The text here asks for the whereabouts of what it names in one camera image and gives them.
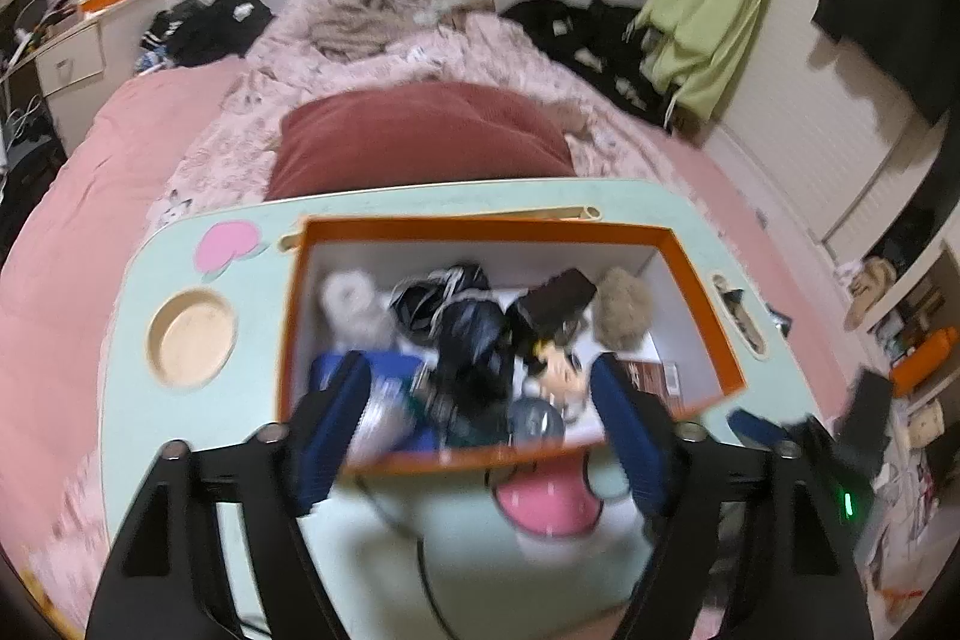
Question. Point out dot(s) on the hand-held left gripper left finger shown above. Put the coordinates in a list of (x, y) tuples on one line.
[(334, 437)]

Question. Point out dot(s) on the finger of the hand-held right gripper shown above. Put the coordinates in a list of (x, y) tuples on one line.
[(757, 426)]

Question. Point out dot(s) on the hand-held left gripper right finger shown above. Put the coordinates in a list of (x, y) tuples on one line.
[(634, 441)]

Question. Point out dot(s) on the blue square tin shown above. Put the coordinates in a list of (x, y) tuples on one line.
[(397, 370)]

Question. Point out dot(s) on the round metal tin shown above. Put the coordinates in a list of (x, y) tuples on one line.
[(536, 419)]

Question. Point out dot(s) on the cartoon figure head toy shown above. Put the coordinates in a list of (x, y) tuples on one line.
[(559, 374)]

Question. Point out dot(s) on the orange cardboard box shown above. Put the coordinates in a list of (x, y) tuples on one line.
[(705, 317)]

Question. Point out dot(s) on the white fluffy scrunchie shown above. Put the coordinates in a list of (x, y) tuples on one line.
[(352, 310)]

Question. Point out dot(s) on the brown fluffy scrunchie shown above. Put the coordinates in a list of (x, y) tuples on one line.
[(622, 310)]

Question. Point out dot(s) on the dark brown small box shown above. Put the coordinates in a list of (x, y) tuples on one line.
[(555, 299)]

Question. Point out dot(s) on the mint green desktop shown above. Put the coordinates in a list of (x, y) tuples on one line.
[(195, 430)]

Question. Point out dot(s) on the beige shoes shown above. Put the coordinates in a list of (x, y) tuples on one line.
[(870, 287)]

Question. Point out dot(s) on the white louvered closet door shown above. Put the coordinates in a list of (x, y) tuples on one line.
[(840, 130)]

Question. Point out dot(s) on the red cushion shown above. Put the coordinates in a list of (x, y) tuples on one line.
[(420, 141)]

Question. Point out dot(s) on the black clothes pile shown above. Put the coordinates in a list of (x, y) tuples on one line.
[(202, 29), (592, 40)]

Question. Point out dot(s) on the pink floral blanket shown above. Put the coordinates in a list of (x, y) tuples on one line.
[(480, 59)]

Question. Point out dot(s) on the beige knit blanket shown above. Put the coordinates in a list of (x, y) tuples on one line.
[(375, 21)]

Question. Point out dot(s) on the white drawer cabinet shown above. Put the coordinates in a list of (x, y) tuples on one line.
[(75, 55)]

